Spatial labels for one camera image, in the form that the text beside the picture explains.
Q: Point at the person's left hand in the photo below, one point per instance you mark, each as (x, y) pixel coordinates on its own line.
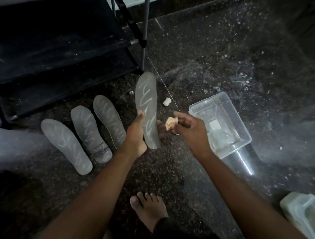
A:
(134, 137)

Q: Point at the person's right hand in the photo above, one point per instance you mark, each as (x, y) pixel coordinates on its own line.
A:
(193, 136)

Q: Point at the person's left thumb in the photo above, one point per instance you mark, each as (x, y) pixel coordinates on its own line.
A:
(140, 117)

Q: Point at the person's right thumb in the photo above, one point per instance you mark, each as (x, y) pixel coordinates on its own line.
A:
(183, 116)

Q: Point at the small yellow sponge piece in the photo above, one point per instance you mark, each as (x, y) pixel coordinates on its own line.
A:
(170, 122)

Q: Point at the person's right forearm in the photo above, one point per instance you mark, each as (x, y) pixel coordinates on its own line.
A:
(246, 204)

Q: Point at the person's left forearm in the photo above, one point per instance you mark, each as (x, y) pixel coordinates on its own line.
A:
(91, 197)

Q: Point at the small white cap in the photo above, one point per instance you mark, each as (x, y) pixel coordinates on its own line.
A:
(167, 101)

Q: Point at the clear plastic container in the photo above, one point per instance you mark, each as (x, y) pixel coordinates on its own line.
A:
(221, 123)

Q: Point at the grey shoe insole with dark band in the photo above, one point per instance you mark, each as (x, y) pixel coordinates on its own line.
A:
(89, 133)

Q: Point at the person's foot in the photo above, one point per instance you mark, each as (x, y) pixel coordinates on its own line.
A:
(149, 209)

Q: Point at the black shoe rack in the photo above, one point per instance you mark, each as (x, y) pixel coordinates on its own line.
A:
(61, 49)

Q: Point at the white cloth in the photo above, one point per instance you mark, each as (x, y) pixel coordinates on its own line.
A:
(21, 147)

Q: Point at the pale green plastic jug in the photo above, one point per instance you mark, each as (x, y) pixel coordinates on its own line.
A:
(299, 211)

